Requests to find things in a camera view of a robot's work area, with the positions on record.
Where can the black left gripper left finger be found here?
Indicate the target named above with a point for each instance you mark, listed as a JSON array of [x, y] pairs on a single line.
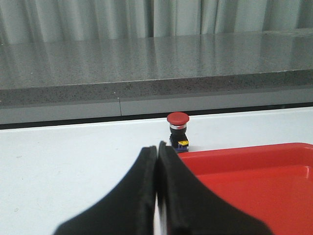
[[128, 209]]

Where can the red mushroom push button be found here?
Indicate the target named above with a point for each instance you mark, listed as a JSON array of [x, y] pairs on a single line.
[[178, 126]]

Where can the white pleated curtain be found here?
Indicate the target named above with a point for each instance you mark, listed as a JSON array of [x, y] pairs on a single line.
[[26, 21]]

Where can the grey granite counter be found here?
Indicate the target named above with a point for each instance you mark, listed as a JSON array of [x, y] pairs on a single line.
[[126, 77]]

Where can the red plastic tray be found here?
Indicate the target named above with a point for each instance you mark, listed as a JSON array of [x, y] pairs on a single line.
[[273, 183]]

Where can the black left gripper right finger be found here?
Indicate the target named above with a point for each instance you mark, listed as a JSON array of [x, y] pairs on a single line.
[[188, 207]]

